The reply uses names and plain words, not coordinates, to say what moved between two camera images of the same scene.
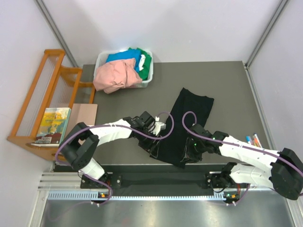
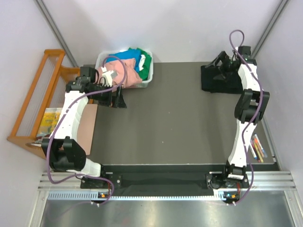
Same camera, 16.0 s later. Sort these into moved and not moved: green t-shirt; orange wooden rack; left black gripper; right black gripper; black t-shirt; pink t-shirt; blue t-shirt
Moved: black t-shirt; left black gripper; right black gripper
Not moved: blue t-shirt; pink t-shirt; green t-shirt; orange wooden rack
